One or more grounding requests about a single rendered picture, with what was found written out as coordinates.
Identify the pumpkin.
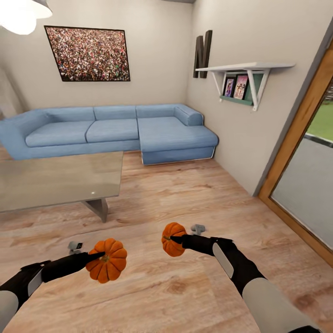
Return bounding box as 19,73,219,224
161,222,187,257
85,238,127,284

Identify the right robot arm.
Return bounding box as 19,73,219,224
170,224,324,333

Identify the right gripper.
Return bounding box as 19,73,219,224
170,234,205,252

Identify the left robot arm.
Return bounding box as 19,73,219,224
0,241,105,333

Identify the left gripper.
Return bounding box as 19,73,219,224
56,252,105,278

